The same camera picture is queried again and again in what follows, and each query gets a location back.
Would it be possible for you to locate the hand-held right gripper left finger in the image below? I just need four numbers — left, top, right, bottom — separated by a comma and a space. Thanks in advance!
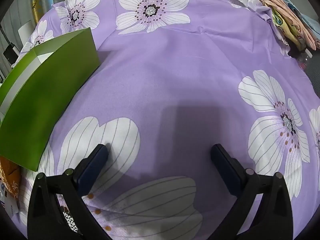
27, 144, 112, 240

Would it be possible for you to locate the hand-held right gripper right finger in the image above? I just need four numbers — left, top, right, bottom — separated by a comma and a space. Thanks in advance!
210, 144, 293, 240

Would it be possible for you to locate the orange panda snack bag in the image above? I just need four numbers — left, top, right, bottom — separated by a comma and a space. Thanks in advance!
0, 156, 22, 200

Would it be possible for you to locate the green cardboard box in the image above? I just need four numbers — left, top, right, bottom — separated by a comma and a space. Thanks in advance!
0, 27, 101, 172

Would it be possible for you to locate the white blue snack packet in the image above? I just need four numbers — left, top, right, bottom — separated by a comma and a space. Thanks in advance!
0, 195, 20, 215

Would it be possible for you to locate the purple floral bedsheet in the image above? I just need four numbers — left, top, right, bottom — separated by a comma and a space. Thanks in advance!
15, 0, 320, 240

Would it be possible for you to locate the grey sofa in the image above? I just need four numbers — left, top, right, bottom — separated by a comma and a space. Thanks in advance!
304, 17, 320, 93

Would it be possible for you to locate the black upright vacuum cleaner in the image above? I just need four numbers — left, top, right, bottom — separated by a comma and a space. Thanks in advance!
3, 44, 21, 63

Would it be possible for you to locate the white box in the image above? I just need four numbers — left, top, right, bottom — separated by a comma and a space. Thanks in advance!
18, 21, 33, 46

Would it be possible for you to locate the stack of folded cloths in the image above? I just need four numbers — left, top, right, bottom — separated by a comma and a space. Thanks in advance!
244, 0, 320, 50

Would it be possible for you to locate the gold patterned curtain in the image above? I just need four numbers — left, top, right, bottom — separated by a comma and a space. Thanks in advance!
29, 0, 45, 24

